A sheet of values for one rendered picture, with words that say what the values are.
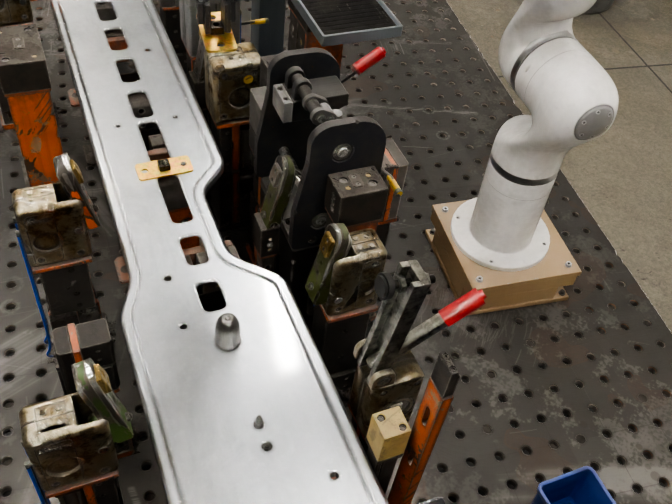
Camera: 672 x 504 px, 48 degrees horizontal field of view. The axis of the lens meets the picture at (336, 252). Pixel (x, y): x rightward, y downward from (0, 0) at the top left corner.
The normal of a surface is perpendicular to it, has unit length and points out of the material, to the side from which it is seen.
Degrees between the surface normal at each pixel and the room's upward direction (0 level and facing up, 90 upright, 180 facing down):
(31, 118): 90
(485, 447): 0
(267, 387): 0
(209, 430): 0
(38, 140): 90
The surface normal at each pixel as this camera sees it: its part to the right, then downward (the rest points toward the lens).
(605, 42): 0.10, -0.68
